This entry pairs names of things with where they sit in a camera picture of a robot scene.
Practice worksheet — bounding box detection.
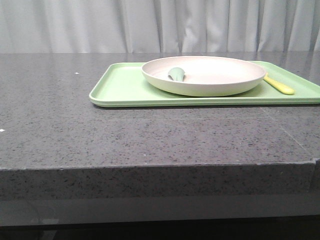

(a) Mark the beige round plate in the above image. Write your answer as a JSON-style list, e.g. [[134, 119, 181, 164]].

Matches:
[[141, 56, 266, 97]]

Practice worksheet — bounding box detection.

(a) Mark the light green rectangular tray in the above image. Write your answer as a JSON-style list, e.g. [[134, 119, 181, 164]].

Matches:
[[89, 61, 320, 108]]

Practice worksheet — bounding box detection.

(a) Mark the sage green spoon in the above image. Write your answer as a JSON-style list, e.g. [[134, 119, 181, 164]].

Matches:
[[168, 67, 185, 82]]

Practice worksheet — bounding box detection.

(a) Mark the white pleated curtain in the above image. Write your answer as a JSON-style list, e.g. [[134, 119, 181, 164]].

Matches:
[[0, 0, 320, 54]]

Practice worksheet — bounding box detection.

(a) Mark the yellow plastic fork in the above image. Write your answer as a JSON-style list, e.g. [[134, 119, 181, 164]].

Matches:
[[263, 73, 296, 95]]

